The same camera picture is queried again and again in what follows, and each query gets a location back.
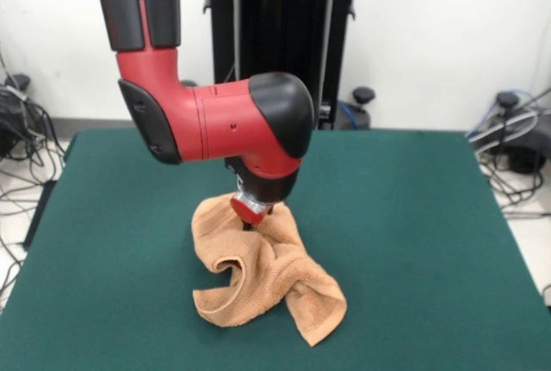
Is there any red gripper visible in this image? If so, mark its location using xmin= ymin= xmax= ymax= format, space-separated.
xmin=229 ymin=193 xmax=276 ymax=232

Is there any peach terry towel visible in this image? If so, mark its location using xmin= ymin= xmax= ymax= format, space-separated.
xmin=191 ymin=193 xmax=348 ymax=349

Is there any dark green table cloth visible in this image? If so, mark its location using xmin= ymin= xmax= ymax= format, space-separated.
xmin=0 ymin=128 xmax=551 ymax=371

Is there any short blue cable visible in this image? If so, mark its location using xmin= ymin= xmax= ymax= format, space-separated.
xmin=337 ymin=102 xmax=360 ymax=130

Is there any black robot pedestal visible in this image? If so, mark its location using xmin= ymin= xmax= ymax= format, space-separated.
xmin=201 ymin=0 xmax=375 ymax=131

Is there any black cable tangle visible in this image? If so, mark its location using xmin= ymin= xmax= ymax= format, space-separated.
xmin=0 ymin=99 xmax=66 ymax=303
xmin=473 ymin=146 xmax=550 ymax=220

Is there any long blue cable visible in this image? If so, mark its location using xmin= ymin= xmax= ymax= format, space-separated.
xmin=466 ymin=86 xmax=551 ymax=139

